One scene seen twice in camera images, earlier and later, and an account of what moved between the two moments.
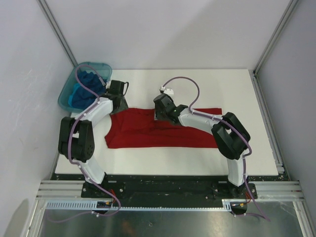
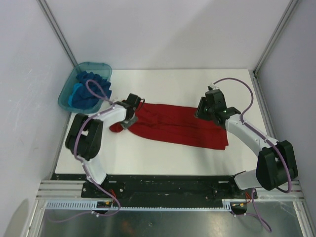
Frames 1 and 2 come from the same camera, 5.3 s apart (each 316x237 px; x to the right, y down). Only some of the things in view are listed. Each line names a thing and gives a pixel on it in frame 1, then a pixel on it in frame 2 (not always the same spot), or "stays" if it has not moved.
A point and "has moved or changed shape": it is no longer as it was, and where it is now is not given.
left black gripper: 123,105 → 126,124
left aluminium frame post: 56,30 stays
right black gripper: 157,116 → 199,112
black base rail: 147,189 stays
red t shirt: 137,128 has moved or changed shape
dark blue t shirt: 83,98 stays
